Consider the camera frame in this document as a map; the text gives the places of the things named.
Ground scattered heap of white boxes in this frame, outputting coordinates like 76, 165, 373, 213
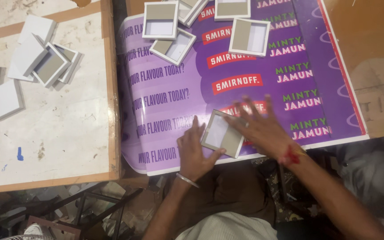
0, 14, 83, 131

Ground purple printed poster sheet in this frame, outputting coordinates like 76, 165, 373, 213
116, 0, 370, 176

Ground heap of cardboard scraps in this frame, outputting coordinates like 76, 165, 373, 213
0, 182, 166, 240

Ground silver metal bangle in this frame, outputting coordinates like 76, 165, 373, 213
176, 172, 200, 189

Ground grey cloth bundle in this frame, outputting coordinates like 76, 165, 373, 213
337, 132, 384, 209

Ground person's left hand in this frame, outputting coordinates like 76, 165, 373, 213
177, 115, 227, 182

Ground white fan grille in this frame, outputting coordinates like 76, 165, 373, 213
0, 223, 55, 240

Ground black metal frame stool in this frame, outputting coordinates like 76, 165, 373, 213
74, 187, 144, 240

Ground red wrist thread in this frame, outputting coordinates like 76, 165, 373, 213
279, 143, 308, 166

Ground grey white cardboard tray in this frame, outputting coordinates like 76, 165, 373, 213
214, 0, 251, 21
149, 28, 197, 67
228, 18, 271, 58
178, 0, 210, 28
201, 109, 250, 159
142, 1, 179, 40

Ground person's striped shirt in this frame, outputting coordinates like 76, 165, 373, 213
175, 211, 278, 240

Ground person's right hand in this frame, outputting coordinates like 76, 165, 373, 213
225, 94, 300, 164

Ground person's brown trousers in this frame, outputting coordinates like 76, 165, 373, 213
165, 163, 278, 229

